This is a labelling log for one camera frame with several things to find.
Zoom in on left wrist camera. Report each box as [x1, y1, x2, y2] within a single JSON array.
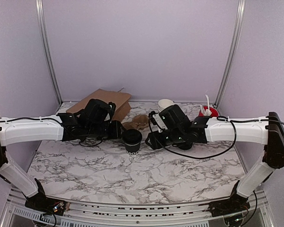
[[79, 99, 116, 127]]

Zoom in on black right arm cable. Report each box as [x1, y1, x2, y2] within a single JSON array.
[[148, 115, 284, 159]]

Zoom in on white plastic utensil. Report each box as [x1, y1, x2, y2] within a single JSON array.
[[200, 94, 212, 116]]

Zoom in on aluminium frame post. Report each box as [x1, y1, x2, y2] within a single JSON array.
[[214, 0, 246, 107], [35, 0, 62, 105]]

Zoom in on brown cardboard cup carrier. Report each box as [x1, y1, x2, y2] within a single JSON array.
[[122, 114, 149, 131]]

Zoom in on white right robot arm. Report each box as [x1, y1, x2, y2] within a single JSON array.
[[146, 110, 284, 212]]

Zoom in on aluminium frame post right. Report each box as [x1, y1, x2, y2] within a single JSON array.
[[214, 0, 246, 107]]

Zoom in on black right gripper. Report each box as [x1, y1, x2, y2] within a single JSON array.
[[145, 128, 185, 150]]

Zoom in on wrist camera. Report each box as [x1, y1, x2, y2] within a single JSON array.
[[79, 99, 116, 127], [149, 105, 192, 133]]

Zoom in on black takeout coffee cup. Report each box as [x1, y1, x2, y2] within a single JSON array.
[[122, 129, 142, 156]]

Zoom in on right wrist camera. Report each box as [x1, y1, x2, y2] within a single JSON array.
[[149, 105, 192, 133]]

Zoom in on brown paper bag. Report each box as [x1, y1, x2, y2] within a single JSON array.
[[66, 88, 131, 122]]

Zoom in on red utensil holder cup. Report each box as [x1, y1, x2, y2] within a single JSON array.
[[198, 105, 219, 117]]

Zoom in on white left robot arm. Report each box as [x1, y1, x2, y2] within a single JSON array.
[[0, 113, 125, 210]]

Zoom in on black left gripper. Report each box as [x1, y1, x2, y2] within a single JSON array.
[[86, 120, 126, 140]]

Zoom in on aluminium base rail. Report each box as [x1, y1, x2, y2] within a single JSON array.
[[0, 188, 275, 227]]

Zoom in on aluminium frame post left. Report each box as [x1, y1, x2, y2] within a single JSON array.
[[35, 0, 62, 105]]

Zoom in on stack of black paper cups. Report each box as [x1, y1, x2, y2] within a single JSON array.
[[158, 99, 175, 112]]

